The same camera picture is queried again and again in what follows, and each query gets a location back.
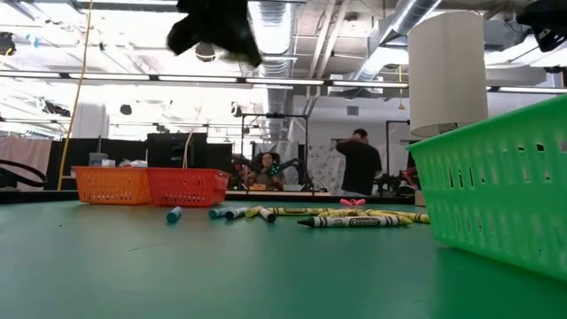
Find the black hose loop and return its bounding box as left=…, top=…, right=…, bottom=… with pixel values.
left=0, top=158, right=49, bottom=188

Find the black ceiling dome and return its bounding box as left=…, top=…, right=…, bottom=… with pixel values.
left=194, top=42, right=217, bottom=63

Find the yellow cable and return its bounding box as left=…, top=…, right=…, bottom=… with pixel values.
left=56, top=0, right=94, bottom=192

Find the green table mat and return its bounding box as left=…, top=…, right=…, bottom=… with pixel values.
left=0, top=199, right=567, bottom=319

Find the red plastic basket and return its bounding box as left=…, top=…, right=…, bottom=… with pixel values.
left=145, top=167, right=232, bottom=208

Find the black partition panel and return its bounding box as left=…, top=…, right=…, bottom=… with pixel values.
left=43, top=138, right=149, bottom=192

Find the orange plastic basket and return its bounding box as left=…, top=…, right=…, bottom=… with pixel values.
left=72, top=166, right=152, bottom=206

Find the person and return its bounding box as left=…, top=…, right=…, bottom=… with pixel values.
left=334, top=128, right=384, bottom=197
left=247, top=151, right=288, bottom=191

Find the green plastic basket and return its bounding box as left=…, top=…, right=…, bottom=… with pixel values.
left=405, top=93, right=567, bottom=284

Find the ceiling light strip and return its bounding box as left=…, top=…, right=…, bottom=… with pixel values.
left=0, top=70, right=567, bottom=95

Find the silver air duct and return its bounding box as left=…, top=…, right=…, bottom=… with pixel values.
left=353, top=0, right=444, bottom=83
left=245, top=0, right=297, bottom=138

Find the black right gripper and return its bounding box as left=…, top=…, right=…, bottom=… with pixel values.
left=515, top=0, right=567, bottom=53

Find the pink cloth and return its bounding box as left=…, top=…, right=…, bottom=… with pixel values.
left=0, top=135, right=53, bottom=191

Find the grey cloth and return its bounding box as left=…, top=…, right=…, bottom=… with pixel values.
left=252, top=140, right=300, bottom=190

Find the black metal frame stand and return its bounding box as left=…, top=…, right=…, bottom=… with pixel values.
left=240, top=112, right=310, bottom=196

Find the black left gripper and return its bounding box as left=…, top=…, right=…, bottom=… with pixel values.
left=166, top=0, right=264, bottom=69

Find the patterned white cloth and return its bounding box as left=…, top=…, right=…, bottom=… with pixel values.
left=307, top=144, right=349, bottom=196

